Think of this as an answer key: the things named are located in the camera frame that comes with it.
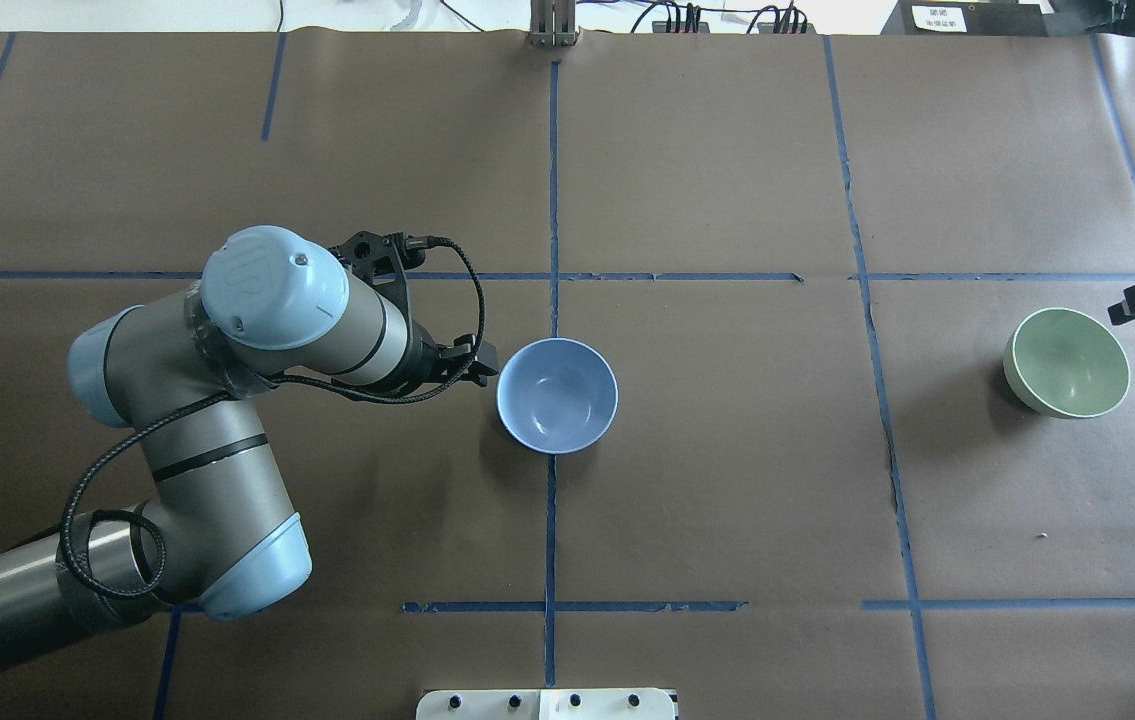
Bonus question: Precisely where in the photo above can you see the aluminium frame post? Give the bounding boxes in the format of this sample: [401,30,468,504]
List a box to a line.
[529,0,580,47]

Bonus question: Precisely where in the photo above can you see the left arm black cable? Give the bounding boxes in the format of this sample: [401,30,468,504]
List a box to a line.
[59,236,486,601]

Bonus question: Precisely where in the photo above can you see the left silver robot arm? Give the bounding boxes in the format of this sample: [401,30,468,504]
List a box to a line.
[0,225,499,673]

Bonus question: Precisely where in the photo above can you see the green bowl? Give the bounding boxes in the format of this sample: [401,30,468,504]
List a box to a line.
[1001,307,1130,420]

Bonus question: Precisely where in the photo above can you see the blue bowl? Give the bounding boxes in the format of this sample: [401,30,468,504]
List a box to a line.
[497,337,619,455]

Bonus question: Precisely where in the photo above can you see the orange black connector box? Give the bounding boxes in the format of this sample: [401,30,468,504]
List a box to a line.
[641,3,711,35]

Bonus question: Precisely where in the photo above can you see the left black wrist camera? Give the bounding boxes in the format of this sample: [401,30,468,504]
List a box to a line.
[326,231,431,318]

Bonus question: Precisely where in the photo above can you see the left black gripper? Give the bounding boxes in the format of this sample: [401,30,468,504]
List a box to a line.
[397,323,501,393]

